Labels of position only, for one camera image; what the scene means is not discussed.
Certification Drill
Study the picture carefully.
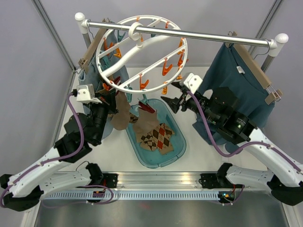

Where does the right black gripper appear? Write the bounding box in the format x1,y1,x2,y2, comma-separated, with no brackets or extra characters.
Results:
160,92,221,124

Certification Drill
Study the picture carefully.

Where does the teal clip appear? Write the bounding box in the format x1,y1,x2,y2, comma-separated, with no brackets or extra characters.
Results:
141,94,149,104
125,93,133,103

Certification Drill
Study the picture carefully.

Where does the white round clip hanger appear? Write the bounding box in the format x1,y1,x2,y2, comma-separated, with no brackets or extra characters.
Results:
95,15,188,94

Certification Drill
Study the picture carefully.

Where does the brown argyle sock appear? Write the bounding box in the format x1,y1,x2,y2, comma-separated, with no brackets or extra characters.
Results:
129,113,139,123

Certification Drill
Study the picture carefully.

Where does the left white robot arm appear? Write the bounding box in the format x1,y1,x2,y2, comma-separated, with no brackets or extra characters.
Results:
0,92,116,211

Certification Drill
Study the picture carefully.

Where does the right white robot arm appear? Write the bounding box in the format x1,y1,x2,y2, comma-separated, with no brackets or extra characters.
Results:
162,82,303,206

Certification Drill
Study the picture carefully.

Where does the orange clip front left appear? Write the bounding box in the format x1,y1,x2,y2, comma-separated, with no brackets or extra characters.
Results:
102,83,112,91

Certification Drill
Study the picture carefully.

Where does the teal clip front left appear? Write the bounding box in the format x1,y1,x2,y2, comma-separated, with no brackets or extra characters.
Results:
141,94,149,104

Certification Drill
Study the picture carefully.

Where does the orange clip right rim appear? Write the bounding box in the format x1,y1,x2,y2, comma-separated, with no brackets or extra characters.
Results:
139,74,150,90

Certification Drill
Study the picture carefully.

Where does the left beige clothes hanger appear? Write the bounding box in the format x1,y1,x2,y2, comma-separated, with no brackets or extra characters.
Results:
78,28,107,73

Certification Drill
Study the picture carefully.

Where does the beige clothes hanger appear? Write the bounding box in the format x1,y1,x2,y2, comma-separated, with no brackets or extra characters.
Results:
78,28,107,73
225,43,283,105

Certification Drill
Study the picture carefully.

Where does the right beige clothes hanger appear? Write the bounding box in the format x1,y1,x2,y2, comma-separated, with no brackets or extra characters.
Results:
225,43,283,105

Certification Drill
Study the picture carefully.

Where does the teal plastic basin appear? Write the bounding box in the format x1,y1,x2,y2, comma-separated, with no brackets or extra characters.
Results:
126,98,187,168

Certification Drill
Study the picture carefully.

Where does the blue denim garment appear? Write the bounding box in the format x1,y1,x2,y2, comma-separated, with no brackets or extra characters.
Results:
78,29,130,140

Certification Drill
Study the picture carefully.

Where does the orange argyle sock in basin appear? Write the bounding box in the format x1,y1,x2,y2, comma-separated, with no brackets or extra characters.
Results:
136,123,175,155

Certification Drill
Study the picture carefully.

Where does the teal long sleeve shirt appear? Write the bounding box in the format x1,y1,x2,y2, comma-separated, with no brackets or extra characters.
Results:
192,42,276,154

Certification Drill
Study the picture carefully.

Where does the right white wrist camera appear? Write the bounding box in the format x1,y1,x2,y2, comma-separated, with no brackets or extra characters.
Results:
180,72,203,94

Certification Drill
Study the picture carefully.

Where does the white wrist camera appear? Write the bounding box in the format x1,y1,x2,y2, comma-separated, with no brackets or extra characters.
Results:
180,72,203,94
76,84,102,104

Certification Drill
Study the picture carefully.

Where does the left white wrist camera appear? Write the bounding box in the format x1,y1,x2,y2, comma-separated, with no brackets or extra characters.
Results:
76,84,102,104

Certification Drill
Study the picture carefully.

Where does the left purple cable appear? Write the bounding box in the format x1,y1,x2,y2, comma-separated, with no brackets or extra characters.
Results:
0,91,113,209

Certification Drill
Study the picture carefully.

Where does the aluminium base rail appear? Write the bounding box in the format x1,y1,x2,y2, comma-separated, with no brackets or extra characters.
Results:
35,172,291,190

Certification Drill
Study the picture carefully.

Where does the white slotted cable duct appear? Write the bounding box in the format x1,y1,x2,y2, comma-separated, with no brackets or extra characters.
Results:
46,190,220,201

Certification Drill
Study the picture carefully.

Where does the metal clothes rack rail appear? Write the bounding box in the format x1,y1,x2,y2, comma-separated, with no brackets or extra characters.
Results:
74,12,289,57

